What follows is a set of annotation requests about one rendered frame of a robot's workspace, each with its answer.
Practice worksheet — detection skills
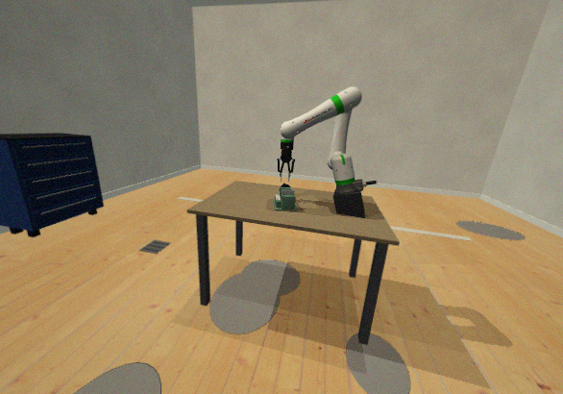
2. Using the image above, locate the green bench vise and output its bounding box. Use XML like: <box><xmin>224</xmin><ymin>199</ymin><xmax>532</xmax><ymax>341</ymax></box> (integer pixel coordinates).
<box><xmin>273</xmin><ymin>184</ymin><xmax>297</xmax><ymax>210</ymax></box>

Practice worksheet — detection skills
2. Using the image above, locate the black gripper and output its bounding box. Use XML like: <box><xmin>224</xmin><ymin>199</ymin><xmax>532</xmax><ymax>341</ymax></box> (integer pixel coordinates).
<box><xmin>278</xmin><ymin>150</ymin><xmax>295</xmax><ymax>181</ymax></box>

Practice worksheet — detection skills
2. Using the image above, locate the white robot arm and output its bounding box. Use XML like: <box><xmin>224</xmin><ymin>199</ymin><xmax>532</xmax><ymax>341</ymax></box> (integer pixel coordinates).
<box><xmin>281</xmin><ymin>87</ymin><xmax>377</xmax><ymax>194</ymax></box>

